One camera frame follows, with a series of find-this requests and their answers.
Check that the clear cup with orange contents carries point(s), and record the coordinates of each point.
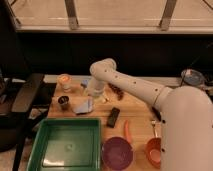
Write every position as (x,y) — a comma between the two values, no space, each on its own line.
(64,81)

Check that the light blue towel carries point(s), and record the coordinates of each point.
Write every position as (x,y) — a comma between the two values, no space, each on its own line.
(85,107)

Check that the black handled utensil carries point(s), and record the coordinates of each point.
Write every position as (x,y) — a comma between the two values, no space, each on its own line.
(157,114)

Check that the orange carrot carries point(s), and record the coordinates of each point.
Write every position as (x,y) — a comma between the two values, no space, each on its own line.
(127,132)

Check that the green plastic tray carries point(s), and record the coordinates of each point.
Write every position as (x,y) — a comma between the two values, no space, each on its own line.
(67,145)

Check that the orange pan with handle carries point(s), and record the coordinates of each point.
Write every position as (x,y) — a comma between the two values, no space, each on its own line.
(153,148)

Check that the black rectangular block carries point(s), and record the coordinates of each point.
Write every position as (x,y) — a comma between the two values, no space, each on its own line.
(112,118)

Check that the purple bowl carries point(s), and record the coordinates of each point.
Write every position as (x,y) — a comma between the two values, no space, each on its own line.
(117,153)

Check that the small white yellow object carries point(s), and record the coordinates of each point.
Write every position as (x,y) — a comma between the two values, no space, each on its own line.
(105,98)

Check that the brown grape bunch toy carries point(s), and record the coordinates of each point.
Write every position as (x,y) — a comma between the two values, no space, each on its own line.
(117,91)

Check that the small dark cup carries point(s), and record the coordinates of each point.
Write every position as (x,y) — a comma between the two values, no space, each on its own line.
(63,102)

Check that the blue plastic cup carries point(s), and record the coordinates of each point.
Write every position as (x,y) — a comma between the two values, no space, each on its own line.
(84,83)

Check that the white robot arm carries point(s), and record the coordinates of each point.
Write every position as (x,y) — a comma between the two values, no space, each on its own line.
(186,114)

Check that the black office chair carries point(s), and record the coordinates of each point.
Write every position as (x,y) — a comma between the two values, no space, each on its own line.
(22,107)

